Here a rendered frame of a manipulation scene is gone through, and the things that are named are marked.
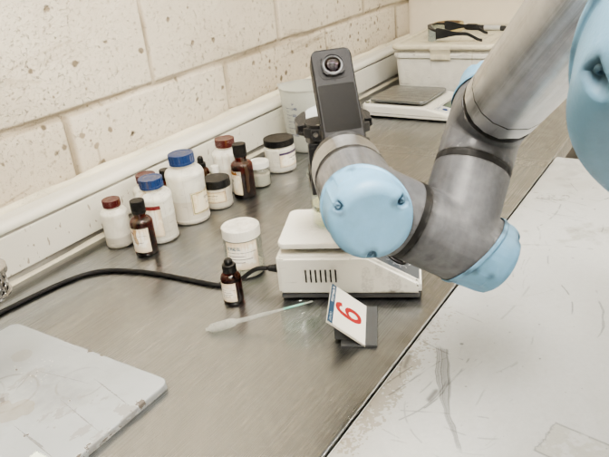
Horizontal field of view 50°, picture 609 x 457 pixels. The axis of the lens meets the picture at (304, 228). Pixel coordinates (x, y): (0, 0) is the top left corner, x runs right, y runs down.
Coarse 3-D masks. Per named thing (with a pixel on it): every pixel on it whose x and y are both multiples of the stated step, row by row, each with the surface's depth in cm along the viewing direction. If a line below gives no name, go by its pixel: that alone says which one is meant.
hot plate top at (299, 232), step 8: (288, 216) 98; (296, 216) 98; (304, 216) 98; (288, 224) 96; (296, 224) 95; (304, 224) 95; (312, 224) 95; (288, 232) 93; (296, 232) 93; (304, 232) 92; (312, 232) 92; (320, 232) 92; (328, 232) 92; (280, 240) 91; (288, 240) 91; (296, 240) 90; (304, 240) 90; (312, 240) 90; (320, 240) 90; (328, 240) 89; (288, 248) 90; (296, 248) 90; (304, 248) 90
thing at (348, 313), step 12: (336, 288) 88; (336, 300) 85; (348, 300) 87; (336, 312) 83; (348, 312) 85; (360, 312) 86; (336, 324) 80; (348, 324) 82; (360, 324) 84; (360, 336) 82
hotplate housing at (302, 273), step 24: (288, 264) 90; (312, 264) 90; (336, 264) 89; (360, 264) 89; (384, 264) 89; (288, 288) 92; (312, 288) 92; (360, 288) 90; (384, 288) 90; (408, 288) 89
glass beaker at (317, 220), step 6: (312, 192) 91; (312, 198) 92; (312, 204) 92; (318, 204) 91; (312, 210) 93; (318, 210) 92; (312, 216) 94; (318, 216) 92; (318, 222) 93; (324, 228) 92
